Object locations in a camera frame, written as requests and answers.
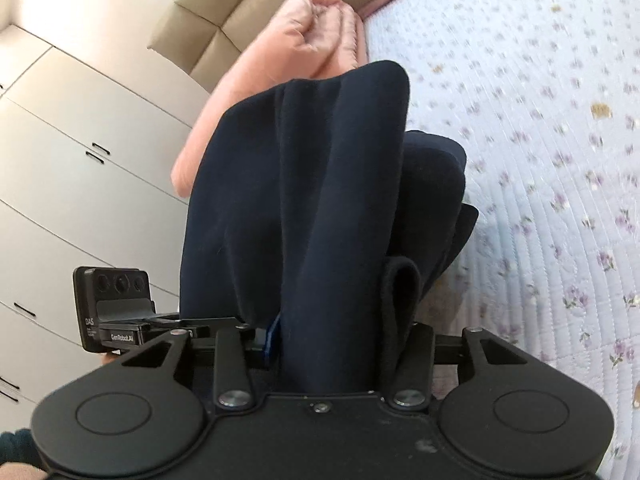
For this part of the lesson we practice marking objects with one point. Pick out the white wardrobe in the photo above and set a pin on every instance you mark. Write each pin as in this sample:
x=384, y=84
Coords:
x=75, y=200

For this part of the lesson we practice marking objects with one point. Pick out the person's left forearm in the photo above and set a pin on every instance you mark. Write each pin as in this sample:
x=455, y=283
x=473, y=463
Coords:
x=17, y=447

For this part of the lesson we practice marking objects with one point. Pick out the pink folded blanket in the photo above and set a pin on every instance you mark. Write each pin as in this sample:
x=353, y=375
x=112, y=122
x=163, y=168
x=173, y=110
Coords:
x=280, y=45

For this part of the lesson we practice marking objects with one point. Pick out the beige padded headboard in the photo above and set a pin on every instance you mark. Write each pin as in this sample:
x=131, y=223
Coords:
x=210, y=5

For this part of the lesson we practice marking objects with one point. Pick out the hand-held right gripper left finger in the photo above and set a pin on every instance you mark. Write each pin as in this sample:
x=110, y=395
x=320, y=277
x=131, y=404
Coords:
x=272, y=342

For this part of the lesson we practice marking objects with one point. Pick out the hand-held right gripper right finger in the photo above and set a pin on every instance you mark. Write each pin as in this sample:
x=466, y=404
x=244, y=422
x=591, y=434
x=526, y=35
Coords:
x=417, y=360

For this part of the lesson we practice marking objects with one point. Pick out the navy sweater with striped cuff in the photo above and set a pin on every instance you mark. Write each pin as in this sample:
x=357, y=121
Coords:
x=320, y=200

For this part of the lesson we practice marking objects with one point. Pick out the floral quilted bedspread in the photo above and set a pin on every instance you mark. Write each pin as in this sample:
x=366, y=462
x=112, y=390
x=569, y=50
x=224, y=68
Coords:
x=530, y=125

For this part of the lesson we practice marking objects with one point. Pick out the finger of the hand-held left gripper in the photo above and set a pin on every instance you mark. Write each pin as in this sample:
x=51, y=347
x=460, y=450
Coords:
x=215, y=321

